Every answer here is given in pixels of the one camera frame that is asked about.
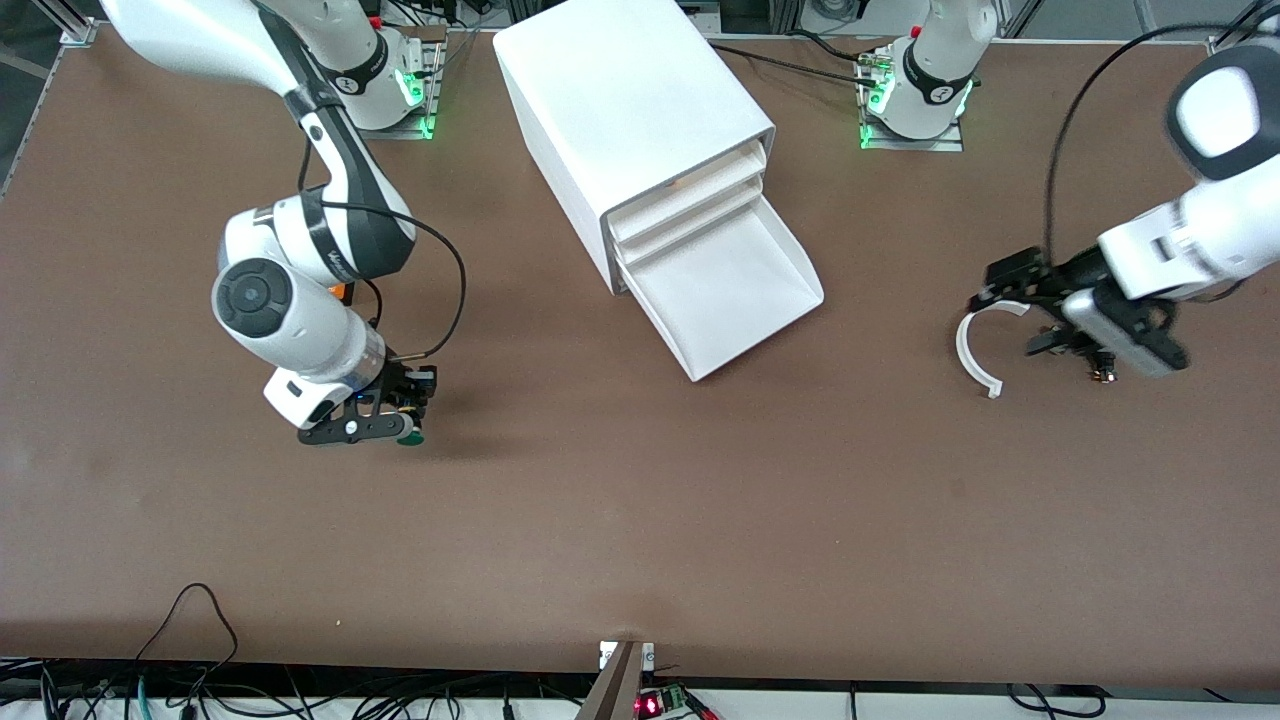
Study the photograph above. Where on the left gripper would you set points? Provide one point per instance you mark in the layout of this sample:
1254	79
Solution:
1072	272

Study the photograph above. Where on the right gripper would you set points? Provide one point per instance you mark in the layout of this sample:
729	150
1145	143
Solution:
397	378

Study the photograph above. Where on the green push button switch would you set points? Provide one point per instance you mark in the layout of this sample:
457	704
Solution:
408	438

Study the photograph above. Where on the white lowest cabinet drawer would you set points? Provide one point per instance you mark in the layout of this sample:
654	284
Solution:
740	300

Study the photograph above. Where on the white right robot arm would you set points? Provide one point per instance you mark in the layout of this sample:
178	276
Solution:
300	320

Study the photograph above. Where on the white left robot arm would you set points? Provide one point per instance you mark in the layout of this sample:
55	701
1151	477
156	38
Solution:
1225	110

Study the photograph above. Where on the white middle cabinet drawer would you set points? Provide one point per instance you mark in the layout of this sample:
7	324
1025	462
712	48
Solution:
690	213

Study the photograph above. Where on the white uppermost cabinet drawer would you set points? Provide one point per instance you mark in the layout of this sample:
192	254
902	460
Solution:
690	187

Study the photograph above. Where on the white drawer cabinet housing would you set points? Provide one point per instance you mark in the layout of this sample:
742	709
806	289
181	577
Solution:
620	90

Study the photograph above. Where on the white curved plastic arc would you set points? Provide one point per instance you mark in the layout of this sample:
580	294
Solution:
962	350

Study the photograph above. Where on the circuit board with red LED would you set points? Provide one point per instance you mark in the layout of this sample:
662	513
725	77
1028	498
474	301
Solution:
660	703

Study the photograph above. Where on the small black bracket component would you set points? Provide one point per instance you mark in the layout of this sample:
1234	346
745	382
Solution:
1103	376

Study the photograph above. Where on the orange button enclosure box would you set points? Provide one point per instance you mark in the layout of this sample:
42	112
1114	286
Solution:
343	294

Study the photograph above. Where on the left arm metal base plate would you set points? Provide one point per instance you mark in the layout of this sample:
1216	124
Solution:
910	143

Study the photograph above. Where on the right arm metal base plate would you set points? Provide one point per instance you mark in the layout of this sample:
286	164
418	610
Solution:
420	125

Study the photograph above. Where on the camera mount post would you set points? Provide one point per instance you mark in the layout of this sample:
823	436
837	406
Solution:
615	690

